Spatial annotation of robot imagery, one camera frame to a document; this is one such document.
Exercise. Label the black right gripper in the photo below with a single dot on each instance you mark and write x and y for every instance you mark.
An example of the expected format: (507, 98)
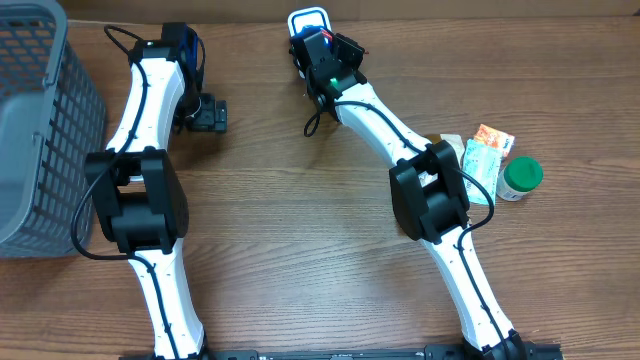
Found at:
(351, 48)

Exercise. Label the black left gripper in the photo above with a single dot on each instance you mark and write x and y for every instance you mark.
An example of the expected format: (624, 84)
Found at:
(210, 116)

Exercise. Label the white snack bag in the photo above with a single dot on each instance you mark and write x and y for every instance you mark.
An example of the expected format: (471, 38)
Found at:
(452, 145)

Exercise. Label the small orange box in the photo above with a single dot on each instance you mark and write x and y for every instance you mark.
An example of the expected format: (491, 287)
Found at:
(496, 139)

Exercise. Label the teal snack pouch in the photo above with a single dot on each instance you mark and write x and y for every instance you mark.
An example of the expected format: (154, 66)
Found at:
(483, 164)

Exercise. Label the green lidded jar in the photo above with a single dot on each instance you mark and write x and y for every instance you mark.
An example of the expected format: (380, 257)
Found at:
(518, 178)

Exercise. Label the red snack packet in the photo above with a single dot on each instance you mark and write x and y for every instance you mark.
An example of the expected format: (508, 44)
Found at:
(328, 37)

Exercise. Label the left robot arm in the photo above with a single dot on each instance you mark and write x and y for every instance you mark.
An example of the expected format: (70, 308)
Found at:
(140, 203)

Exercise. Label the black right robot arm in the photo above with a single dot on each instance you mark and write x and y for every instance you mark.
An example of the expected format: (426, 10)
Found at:
(428, 192)

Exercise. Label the white barcode scanner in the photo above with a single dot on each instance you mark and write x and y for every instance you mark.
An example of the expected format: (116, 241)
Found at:
(305, 20)

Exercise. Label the grey plastic mesh basket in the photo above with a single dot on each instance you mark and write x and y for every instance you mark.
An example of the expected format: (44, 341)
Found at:
(52, 116)

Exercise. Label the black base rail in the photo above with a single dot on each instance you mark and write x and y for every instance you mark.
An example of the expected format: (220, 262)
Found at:
(430, 352)

